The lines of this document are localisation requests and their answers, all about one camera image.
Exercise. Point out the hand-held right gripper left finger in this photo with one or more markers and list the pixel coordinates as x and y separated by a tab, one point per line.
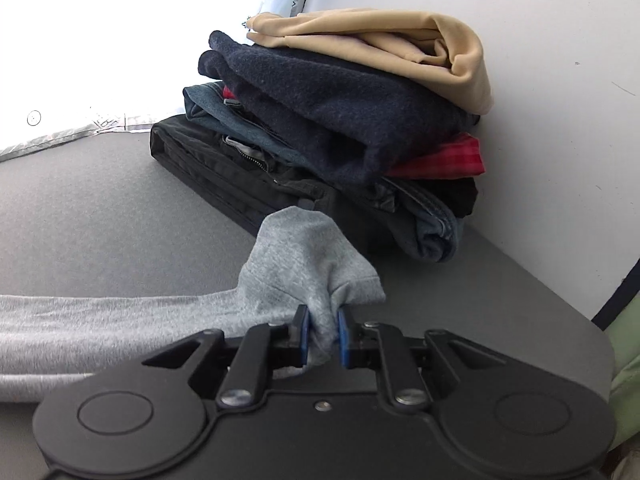
301	335

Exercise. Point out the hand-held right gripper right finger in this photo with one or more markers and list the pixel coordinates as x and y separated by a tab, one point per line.
343	335

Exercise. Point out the grey knit garment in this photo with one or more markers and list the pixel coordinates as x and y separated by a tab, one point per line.
300	255

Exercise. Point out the blue folded jeans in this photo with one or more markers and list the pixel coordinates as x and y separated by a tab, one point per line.
430	225

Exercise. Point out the black folded pants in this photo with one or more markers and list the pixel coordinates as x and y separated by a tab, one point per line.
200	165

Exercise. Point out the red plaid folded shirt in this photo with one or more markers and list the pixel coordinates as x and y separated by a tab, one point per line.
440	157

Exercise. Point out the navy folded sweater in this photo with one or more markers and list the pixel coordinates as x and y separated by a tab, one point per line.
310	95

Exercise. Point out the green cloth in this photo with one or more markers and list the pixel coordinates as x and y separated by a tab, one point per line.
627	360

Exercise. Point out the beige folded garment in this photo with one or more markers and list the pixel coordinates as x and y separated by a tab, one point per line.
400	40

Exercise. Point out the white printed plastic sheet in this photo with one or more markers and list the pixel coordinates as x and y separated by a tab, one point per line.
125	35

